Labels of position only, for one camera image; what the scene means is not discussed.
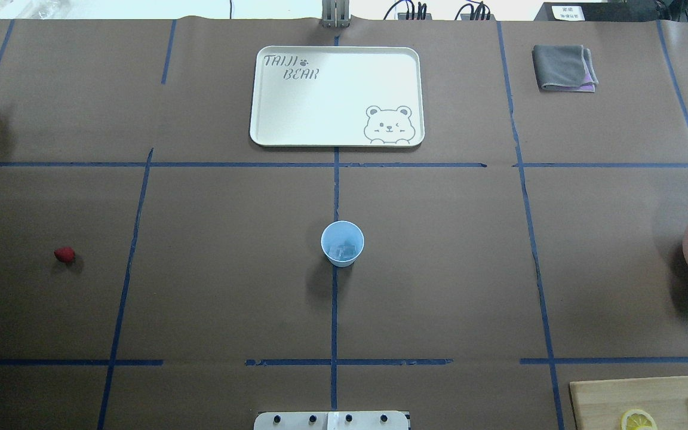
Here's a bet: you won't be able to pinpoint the light blue plastic cup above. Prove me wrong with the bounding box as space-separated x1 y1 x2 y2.
320 220 365 268

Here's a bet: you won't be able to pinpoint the ice cube in cup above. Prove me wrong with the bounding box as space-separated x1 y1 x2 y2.
327 242 360 262

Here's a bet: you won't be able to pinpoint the cream bear serving tray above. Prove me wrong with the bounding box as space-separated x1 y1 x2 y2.
250 45 426 149

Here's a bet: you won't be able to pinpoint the folded grey cloth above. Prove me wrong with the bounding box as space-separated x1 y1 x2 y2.
532 44 598 93

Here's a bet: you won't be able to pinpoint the red strawberry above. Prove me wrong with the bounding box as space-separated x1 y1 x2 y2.
54 247 76 264

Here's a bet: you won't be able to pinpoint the black box with label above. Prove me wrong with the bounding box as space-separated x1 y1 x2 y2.
533 1 669 22

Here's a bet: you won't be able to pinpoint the wooden cutting board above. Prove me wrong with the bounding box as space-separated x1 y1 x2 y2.
570 376 688 429

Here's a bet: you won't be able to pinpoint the lemon slices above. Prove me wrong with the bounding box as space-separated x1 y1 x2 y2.
619 408 658 430

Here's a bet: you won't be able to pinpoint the aluminium frame post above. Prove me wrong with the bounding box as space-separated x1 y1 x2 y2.
321 0 351 28

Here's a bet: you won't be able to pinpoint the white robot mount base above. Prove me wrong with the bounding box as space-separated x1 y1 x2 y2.
253 410 411 429

